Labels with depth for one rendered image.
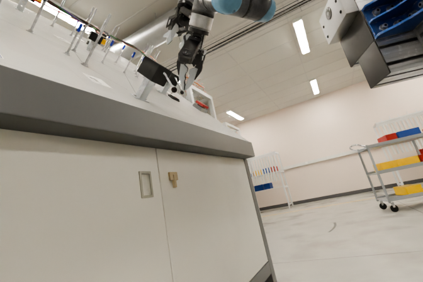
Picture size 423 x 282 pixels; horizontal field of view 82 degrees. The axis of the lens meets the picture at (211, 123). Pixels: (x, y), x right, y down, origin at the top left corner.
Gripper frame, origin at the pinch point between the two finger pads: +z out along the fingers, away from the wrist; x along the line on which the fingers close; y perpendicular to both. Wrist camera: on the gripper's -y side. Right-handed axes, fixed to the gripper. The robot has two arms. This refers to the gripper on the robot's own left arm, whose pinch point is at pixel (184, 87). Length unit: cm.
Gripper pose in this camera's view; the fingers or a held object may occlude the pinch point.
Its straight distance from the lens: 87.5
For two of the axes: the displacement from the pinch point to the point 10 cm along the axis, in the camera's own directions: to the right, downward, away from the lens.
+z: -2.6, 9.0, 3.5
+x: -9.6, -2.9, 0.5
